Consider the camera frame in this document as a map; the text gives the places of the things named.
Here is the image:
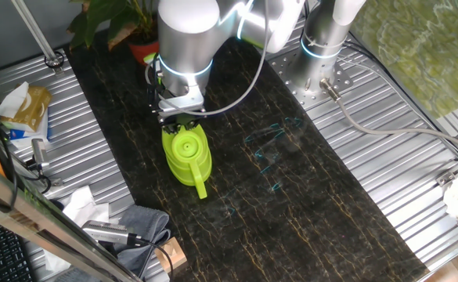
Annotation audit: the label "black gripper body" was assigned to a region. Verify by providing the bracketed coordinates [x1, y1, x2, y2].
[168, 114, 200, 127]

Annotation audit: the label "lime green watering can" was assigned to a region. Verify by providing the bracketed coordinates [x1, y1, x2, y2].
[142, 52, 214, 200]

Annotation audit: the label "anthurium plant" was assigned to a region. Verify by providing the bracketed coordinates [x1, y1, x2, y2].
[67, 0, 160, 51]

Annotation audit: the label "orange flower pot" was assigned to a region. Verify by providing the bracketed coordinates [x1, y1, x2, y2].
[128, 38, 160, 66]

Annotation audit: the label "black marble pattern mat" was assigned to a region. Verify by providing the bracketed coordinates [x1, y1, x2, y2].
[64, 7, 430, 282]

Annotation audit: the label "grey towel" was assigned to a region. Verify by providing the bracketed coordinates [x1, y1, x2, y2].
[54, 204, 172, 282]

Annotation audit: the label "white tissue paper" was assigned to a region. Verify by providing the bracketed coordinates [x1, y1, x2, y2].
[61, 185, 113, 229]

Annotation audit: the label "wooden block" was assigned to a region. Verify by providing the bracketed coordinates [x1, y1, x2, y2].
[153, 236, 189, 274]

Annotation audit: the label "yellow tissue packet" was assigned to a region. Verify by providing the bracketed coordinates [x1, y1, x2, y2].
[1, 85, 52, 132]

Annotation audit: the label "blue white package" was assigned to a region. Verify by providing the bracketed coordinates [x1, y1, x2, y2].
[1, 109, 52, 150]

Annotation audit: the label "white tissue sheet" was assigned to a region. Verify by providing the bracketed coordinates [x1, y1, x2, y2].
[0, 81, 31, 119]

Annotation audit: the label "silver tripod pole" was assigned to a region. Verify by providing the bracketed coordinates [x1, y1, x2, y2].
[11, 0, 66, 76]

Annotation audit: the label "crumpled white tissue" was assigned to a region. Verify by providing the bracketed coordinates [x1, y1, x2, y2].
[42, 248, 71, 273]

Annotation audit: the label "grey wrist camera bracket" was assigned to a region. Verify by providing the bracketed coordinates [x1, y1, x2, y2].
[156, 84, 207, 118]

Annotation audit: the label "black camera cable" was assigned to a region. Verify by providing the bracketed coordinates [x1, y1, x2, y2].
[126, 233, 175, 282]

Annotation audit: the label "silver vented camera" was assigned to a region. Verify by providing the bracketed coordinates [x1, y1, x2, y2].
[81, 219, 132, 247]

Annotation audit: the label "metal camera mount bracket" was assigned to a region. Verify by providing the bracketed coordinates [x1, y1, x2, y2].
[11, 154, 63, 187]

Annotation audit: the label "small silver camera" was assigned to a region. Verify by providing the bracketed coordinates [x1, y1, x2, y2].
[31, 138, 51, 172]

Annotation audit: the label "grey base cable with connector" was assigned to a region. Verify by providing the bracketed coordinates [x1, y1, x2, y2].
[319, 78, 458, 156]

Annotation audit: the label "metal frame bar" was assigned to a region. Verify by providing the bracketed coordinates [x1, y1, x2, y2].
[0, 156, 142, 282]

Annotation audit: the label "black base cable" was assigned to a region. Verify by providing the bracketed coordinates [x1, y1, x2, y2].
[344, 30, 458, 160]

